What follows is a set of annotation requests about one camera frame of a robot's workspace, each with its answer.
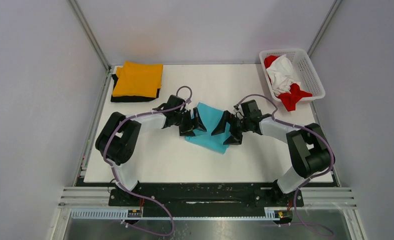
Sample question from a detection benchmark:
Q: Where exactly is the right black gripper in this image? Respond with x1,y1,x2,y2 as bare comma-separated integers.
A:
211,110,251,145

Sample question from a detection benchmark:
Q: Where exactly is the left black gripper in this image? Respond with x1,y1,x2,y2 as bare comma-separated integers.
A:
174,107,206,137

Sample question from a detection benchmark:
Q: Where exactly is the teal t shirt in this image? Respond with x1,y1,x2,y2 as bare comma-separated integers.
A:
185,102,230,154

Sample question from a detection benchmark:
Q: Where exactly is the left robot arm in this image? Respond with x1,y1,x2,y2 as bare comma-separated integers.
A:
95,95,207,206

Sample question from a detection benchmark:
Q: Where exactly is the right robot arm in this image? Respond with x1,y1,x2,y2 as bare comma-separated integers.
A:
211,100,335,206

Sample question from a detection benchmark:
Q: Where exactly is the red t shirt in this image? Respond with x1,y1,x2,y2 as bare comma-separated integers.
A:
263,55,313,113

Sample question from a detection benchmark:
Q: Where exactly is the orange folded t shirt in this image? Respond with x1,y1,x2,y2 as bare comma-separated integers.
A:
112,61,163,98

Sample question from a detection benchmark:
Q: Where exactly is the white t shirt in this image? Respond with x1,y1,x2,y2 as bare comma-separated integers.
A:
264,54,301,97

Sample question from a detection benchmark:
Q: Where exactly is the black folded t shirt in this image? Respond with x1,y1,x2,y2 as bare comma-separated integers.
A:
110,74,161,103

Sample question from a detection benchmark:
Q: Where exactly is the white plastic basket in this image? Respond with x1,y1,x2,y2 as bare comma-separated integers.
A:
259,48,326,103

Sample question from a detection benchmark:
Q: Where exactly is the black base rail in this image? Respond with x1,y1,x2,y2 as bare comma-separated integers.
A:
108,182,304,218

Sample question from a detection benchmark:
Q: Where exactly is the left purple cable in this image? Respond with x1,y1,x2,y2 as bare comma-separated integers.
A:
102,85,193,237

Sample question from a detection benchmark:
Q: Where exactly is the right aluminium frame post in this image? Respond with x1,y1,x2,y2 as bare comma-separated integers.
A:
307,0,343,57

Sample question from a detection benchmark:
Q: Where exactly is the aluminium frame post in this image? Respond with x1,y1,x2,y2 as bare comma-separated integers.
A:
67,0,111,72
307,0,343,57

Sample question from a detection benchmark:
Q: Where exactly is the left aluminium frame post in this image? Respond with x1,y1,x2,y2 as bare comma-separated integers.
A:
67,0,111,72

